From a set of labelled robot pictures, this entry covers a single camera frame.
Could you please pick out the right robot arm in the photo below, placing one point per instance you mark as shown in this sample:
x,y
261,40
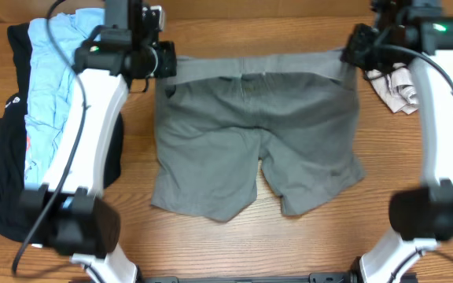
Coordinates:
x,y
420,35

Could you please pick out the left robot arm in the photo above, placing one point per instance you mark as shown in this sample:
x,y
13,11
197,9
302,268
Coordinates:
x,y
67,211

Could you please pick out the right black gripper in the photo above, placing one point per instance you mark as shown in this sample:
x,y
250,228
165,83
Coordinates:
x,y
355,53

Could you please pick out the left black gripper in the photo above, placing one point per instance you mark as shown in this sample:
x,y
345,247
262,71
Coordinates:
x,y
163,49

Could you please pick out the folded beige shorts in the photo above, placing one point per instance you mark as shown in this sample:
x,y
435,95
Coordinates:
x,y
399,90

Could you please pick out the light blue t-shirt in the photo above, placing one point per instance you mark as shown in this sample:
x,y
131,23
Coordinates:
x,y
51,86

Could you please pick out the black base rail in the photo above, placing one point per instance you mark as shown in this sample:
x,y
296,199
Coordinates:
x,y
311,278

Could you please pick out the black t-shirt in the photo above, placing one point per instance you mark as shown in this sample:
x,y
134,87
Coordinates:
x,y
13,139

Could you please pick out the grey shorts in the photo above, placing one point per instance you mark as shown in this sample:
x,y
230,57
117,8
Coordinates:
x,y
221,122

